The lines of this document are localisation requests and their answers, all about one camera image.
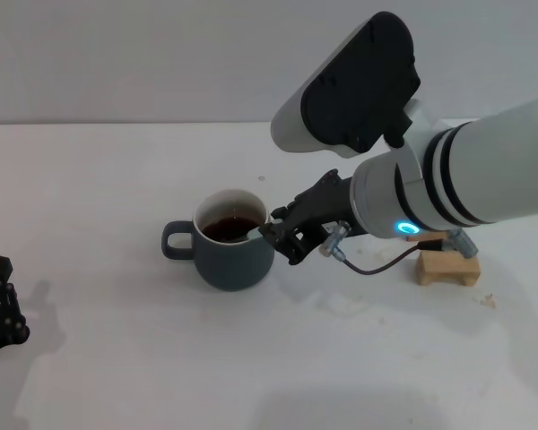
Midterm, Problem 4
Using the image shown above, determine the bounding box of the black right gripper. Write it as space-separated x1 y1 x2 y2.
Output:
257 168 364 266

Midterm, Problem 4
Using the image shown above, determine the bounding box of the dark grey ceramic mug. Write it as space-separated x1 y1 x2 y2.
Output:
161 188 277 293

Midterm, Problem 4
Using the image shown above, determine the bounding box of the orange stained wooden block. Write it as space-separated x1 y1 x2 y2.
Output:
405 230 449 246

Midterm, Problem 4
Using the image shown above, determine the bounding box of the light wooden block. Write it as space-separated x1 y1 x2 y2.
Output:
414 248 482 288

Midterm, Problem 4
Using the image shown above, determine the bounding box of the wrist cable with metal plugs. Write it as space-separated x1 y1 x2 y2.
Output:
318 219 482 275

